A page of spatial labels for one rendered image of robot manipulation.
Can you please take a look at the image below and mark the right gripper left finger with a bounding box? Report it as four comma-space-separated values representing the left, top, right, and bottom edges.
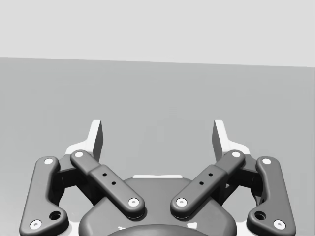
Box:
19, 119, 146, 236

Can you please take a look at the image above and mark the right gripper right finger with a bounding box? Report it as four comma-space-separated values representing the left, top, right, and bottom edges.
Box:
170, 119, 297, 236

